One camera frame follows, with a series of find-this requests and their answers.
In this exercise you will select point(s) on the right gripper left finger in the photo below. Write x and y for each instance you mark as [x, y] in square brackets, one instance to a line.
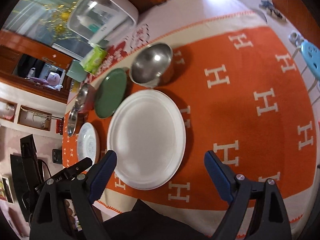
[84, 192]

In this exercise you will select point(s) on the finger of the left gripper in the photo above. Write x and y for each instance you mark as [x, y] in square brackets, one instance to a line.
[71, 172]

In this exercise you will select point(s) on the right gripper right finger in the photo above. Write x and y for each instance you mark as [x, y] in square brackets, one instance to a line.
[269, 219]

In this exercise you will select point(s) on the white patterned plate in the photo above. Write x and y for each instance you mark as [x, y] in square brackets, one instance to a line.
[88, 144]

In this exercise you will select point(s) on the small steel bowl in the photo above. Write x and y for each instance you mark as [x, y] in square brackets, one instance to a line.
[74, 122]

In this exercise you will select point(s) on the steel bowl red outside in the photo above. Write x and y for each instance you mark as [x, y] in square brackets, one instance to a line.
[85, 99]

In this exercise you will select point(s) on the large white plate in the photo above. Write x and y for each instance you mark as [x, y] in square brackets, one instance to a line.
[147, 132]

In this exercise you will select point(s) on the green plate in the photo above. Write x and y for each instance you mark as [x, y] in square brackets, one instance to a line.
[110, 93]

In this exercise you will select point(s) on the large steel bowl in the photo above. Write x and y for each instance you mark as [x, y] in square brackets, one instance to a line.
[153, 66]

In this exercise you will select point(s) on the light green ceramic jar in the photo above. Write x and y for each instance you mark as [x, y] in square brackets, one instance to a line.
[76, 71]

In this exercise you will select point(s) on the green wet wipes pack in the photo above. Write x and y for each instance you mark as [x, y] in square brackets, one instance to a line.
[92, 61]

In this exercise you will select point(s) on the orange H-pattern blanket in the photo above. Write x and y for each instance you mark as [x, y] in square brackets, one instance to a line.
[263, 127]

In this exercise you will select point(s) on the gold flower decoration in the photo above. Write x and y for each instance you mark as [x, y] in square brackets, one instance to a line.
[56, 21]

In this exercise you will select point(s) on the white sterilizer cabinet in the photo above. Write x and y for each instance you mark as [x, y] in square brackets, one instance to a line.
[102, 21]

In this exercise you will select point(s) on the blue plastic stool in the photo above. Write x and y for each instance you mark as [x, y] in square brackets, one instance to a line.
[311, 56]

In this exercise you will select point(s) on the pink printed tablecloth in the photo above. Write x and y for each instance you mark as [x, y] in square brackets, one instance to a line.
[179, 23]

